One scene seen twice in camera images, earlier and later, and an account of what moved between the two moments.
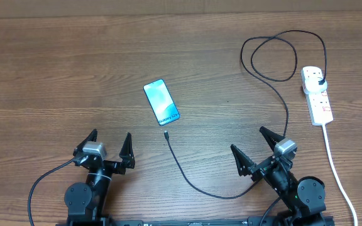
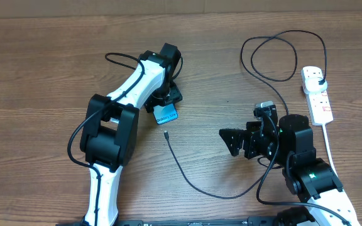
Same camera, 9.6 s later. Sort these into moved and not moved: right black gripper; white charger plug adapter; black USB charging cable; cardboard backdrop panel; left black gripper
Moved: left black gripper; right black gripper
Not moved: white charger plug adapter; cardboard backdrop panel; black USB charging cable
